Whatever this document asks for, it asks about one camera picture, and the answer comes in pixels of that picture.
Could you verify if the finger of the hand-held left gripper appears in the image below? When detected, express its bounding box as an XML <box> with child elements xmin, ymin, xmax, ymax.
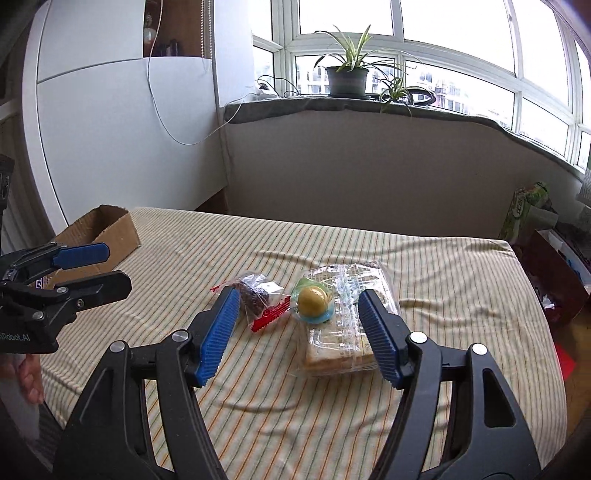
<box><xmin>0</xmin><ymin>242</ymin><xmax>112</xmax><ymax>284</ymax></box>
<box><xmin>0</xmin><ymin>270</ymin><xmax>134</xmax><ymax>325</ymax></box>

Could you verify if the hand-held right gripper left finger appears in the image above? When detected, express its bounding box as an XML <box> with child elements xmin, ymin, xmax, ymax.
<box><xmin>53</xmin><ymin>286</ymin><xmax>243</xmax><ymax>480</ymax></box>

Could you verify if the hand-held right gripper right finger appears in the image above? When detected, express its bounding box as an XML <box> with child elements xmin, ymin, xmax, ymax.
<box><xmin>358</xmin><ymin>288</ymin><xmax>542</xmax><ymax>480</ymax></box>

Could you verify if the clear sliced bread package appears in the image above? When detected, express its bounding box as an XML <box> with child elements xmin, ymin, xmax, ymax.
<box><xmin>288</xmin><ymin>261</ymin><xmax>398</xmax><ymax>379</ymax></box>

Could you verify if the cardboard box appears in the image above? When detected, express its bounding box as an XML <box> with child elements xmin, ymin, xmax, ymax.
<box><xmin>34</xmin><ymin>204</ymin><xmax>141</xmax><ymax>289</ymax></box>

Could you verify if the dark red cake packet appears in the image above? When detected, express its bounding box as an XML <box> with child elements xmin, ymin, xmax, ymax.
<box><xmin>210</xmin><ymin>271</ymin><xmax>291</xmax><ymax>333</ymax></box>

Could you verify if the yellow ball candy blue wrapper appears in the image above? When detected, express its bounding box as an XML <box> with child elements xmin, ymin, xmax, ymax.
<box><xmin>292</xmin><ymin>277</ymin><xmax>335</xmax><ymax>325</ymax></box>

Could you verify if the person's left hand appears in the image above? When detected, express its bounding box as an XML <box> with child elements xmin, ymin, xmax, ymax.
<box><xmin>16</xmin><ymin>353</ymin><xmax>45</xmax><ymax>407</ymax></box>

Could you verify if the striped bedsheet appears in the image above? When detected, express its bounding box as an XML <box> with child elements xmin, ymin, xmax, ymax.
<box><xmin>39</xmin><ymin>207</ymin><xmax>568</xmax><ymax>480</ymax></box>

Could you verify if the white wardrobe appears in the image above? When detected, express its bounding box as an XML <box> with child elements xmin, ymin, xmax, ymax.
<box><xmin>21</xmin><ymin>0</ymin><xmax>254</xmax><ymax>232</ymax></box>

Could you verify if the red sheet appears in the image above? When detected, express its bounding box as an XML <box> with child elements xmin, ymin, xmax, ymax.
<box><xmin>554</xmin><ymin>342</ymin><xmax>578</xmax><ymax>379</ymax></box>

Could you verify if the green cardboard carton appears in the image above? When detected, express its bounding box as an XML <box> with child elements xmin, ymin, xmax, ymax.
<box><xmin>501</xmin><ymin>182</ymin><xmax>559</xmax><ymax>241</ymax></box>

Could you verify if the wooden shelf niche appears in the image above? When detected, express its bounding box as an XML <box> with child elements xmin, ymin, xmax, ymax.
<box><xmin>143</xmin><ymin>0</ymin><xmax>206</xmax><ymax>60</ymax></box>

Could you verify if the grey windowsill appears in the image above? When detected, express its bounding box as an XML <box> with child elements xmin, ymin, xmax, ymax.
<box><xmin>224</xmin><ymin>95</ymin><xmax>587</xmax><ymax>183</ymax></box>

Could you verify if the small potted plant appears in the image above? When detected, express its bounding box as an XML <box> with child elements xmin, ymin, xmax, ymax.
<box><xmin>376</xmin><ymin>74</ymin><xmax>437</xmax><ymax>118</ymax></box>

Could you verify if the large potted plant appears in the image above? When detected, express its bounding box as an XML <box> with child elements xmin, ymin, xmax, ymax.
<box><xmin>314</xmin><ymin>25</ymin><xmax>416</xmax><ymax>97</ymax></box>

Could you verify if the white lace cloth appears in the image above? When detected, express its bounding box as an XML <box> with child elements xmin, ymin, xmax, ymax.
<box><xmin>575</xmin><ymin>168</ymin><xmax>591</xmax><ymax>204</ymax></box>

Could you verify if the white framed window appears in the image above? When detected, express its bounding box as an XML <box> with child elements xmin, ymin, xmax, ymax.
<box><xmin>252</xmin><ymin>0</ymin><xmax>591</xmax><ymax>174</ymax></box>

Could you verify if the white cable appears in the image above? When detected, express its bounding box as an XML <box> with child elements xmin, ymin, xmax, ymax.
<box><xmin>145</xmin><ymin>0</ymin><xmax>232</xmax><ymax>146</ymax></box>

